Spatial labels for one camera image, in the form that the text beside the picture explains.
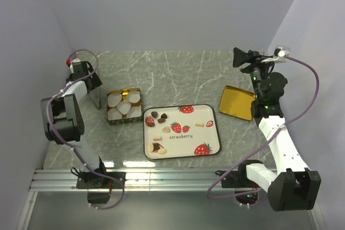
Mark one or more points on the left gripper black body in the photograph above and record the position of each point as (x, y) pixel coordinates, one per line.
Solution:
(95, 81)

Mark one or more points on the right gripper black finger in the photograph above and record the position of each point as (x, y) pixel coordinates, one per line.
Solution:
(240, 57)
(246, 69)

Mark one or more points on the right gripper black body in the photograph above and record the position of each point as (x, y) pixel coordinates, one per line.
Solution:
(259, 66)

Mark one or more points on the dark round chocolate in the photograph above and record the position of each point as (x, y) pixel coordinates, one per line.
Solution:
(154, 114)

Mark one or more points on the white square chocolate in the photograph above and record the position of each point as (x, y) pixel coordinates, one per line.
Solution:
(199, 124)
(157, 138)

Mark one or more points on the white heart chocolate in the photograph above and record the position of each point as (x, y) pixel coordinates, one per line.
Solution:
(166, 129)

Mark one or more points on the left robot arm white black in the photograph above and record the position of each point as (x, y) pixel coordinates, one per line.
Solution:
(63, 123)

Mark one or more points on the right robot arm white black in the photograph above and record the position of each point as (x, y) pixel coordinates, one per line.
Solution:
(294, 186)

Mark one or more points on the green gold chocolate tin box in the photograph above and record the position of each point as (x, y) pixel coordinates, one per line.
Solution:
(124, 106)

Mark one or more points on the white round chocolate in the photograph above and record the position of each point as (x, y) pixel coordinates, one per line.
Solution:
(150, 147)

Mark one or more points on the dark chocolate lower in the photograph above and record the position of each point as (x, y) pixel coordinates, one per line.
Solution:
(156, 147)

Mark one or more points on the white oval chocolate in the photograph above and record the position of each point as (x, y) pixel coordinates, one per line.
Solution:
(162, 151)

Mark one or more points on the gold tin lid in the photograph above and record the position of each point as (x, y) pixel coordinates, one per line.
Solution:
(236, 102)

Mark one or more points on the white strawberry tray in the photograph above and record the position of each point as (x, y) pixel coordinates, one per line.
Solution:
(184, 139)

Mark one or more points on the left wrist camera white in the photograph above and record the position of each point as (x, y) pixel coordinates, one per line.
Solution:
(70, 61)

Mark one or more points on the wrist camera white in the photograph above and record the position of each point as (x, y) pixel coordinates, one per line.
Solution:
(280, 54)
(70, 61)

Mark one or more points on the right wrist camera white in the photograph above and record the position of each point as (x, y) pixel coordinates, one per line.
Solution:
(280, 54)

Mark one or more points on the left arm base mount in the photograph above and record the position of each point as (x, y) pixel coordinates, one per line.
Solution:
(99, 188)

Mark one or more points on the aluminium rail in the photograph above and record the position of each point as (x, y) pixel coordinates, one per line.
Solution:
(136, 180)

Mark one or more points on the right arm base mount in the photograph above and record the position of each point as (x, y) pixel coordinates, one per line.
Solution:
(233, 181)

